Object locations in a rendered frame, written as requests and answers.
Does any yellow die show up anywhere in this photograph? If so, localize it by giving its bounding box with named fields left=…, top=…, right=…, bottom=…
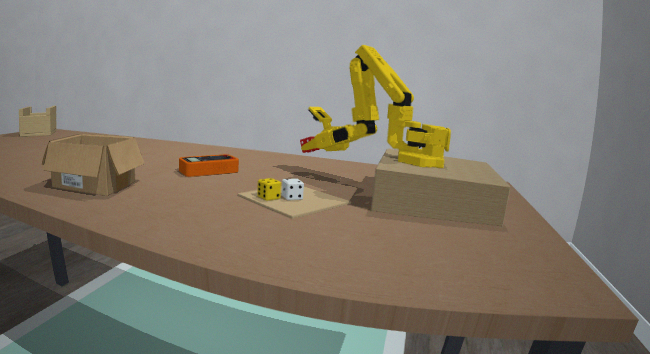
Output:
left=257, top=178, right=281, bottom=201

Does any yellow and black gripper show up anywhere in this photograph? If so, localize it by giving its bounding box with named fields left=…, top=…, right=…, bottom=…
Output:
left=301, top=107, right=349, bottom=151

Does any white die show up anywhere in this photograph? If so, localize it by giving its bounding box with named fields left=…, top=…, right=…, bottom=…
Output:
left=282, top=179, right=304, bottom=200

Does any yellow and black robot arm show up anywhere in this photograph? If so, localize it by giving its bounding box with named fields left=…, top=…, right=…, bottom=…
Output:
left=330, top=45, right=449, bottom=168

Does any red die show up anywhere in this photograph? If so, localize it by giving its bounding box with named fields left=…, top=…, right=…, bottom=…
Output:
left=300, top=137, right=320, bottom=153

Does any orange digital multimeter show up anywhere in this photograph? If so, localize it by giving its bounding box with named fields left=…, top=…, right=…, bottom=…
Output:
left=179, top=154, right=239, bottom=177

